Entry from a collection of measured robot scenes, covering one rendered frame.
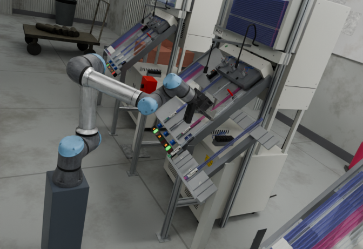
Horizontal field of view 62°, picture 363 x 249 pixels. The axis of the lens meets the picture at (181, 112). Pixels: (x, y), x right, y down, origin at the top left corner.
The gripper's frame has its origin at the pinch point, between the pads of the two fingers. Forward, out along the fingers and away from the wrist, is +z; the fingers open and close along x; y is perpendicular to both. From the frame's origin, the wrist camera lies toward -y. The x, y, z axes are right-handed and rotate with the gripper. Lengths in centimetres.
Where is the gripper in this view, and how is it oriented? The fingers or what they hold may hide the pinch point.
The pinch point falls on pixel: (210, 119)
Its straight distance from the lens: 156.9
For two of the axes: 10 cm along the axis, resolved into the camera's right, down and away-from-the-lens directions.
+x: -4.1, -4.4, 8.0
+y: 6.5, -7.5, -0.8
